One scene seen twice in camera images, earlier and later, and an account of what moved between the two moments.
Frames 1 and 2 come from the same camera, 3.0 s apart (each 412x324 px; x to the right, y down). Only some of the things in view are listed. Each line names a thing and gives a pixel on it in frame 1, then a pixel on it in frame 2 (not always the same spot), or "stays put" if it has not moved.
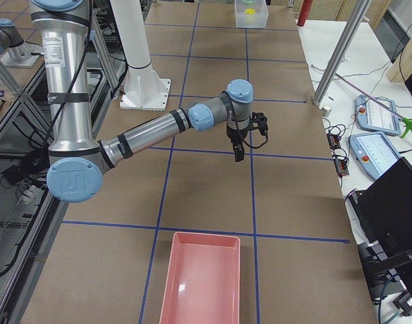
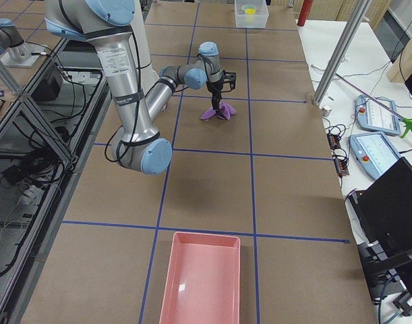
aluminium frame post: [359, 14] stays put
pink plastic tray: [202, 283] stays put
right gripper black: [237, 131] -> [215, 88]
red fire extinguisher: [305, 12] stays put
